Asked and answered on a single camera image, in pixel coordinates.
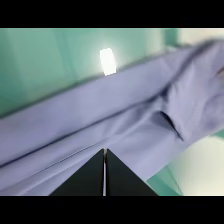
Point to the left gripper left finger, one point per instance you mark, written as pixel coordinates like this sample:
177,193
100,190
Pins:
83,180

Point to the lavender blue shirt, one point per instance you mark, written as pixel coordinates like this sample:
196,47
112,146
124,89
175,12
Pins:
116,123

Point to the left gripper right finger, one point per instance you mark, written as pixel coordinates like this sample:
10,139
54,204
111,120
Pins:
125,180

